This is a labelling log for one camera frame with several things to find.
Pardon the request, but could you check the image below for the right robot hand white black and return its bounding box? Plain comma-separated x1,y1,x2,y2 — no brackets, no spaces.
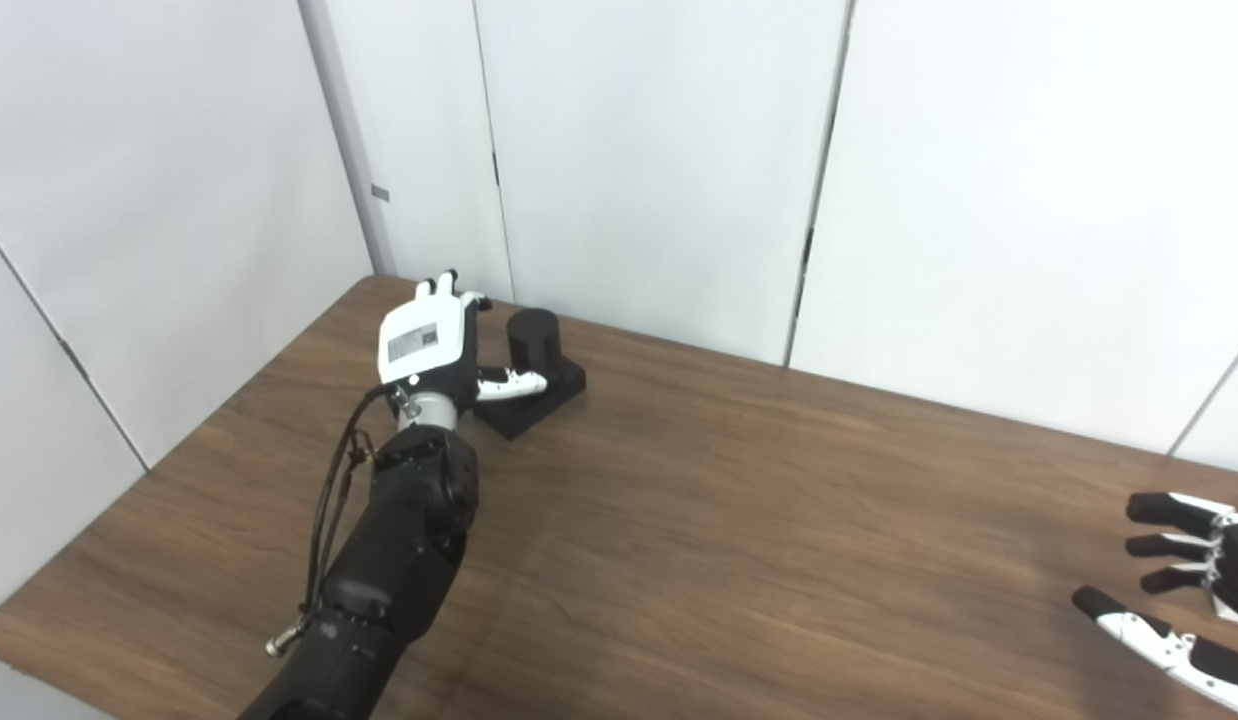
1071,490,1238,716

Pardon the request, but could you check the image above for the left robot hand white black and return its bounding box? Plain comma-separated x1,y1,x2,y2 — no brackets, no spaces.
377,268,550,413

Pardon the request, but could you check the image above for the black peg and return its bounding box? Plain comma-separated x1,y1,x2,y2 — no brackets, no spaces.
471,308,588,441

